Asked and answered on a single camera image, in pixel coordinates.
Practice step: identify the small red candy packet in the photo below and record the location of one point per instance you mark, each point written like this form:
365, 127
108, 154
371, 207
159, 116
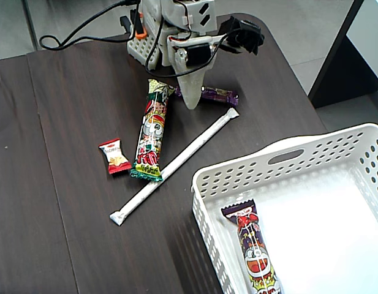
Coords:
115, 156

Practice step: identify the black taped wrist camera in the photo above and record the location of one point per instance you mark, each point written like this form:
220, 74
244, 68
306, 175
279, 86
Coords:
245, 33

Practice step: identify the green red snack stick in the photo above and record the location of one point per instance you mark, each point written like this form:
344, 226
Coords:
152, 128

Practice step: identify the white paper straw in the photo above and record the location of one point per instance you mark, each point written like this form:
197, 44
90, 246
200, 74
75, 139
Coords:
182, 159

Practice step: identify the purple snack bar wrapper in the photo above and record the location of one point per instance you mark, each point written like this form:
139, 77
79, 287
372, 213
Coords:
220, 94

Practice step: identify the purple red snack stick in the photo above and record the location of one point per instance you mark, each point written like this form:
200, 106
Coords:
254, 245

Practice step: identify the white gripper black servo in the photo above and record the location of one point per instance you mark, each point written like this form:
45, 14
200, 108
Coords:
197, 56

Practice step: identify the white perforated plastic basket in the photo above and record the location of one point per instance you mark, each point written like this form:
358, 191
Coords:
237, 171

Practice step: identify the dark cabinet with white panel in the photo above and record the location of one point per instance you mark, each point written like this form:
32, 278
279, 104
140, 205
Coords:
345, 70

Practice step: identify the black orange table clamp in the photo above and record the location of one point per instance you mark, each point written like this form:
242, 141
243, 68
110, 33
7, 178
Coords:
141, 30

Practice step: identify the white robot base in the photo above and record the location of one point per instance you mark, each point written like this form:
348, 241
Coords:
142, 49

